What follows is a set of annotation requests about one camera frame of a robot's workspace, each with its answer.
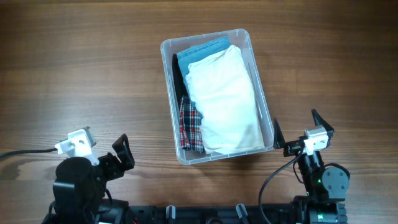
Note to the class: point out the black cloth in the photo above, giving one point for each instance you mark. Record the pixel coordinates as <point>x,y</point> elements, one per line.
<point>179,85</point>

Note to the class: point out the clear plastic storage bin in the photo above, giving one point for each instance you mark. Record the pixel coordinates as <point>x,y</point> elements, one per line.
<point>241,39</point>

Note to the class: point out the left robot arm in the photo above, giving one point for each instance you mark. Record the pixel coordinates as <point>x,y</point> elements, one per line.
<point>81,194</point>

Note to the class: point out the cream cloth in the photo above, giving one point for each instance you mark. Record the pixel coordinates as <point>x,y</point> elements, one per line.
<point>221,89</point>

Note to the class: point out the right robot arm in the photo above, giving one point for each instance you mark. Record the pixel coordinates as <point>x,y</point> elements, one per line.
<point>325,190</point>

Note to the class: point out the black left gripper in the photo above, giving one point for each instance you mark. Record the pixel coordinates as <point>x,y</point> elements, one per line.
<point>117,169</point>

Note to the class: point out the blue denim jeans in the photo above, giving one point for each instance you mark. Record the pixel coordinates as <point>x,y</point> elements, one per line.
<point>199,52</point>

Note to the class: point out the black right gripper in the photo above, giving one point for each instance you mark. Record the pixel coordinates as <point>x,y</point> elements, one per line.
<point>291,147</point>

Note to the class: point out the plaid cloth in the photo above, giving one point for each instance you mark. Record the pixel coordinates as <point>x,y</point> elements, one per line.
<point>190,121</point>

